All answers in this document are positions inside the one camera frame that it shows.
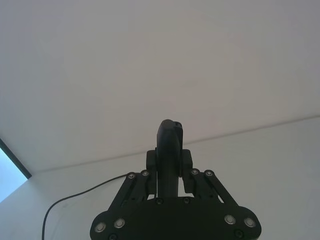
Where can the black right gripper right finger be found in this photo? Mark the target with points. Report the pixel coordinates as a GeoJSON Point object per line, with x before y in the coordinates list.
{"type": "Point", "coordinates": [187, 162]}

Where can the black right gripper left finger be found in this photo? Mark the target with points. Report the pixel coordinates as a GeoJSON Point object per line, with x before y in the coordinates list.
{"type": "Point", "coordinates": [167, 155]}

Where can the white table cloth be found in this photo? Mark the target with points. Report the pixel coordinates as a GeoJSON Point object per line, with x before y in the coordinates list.
{"type": "Point", "coordinates": [250, 162]}

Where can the dark grey post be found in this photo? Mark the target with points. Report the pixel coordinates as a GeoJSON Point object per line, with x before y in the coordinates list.
{"type": "Point", "coordinates": [17, 161]}

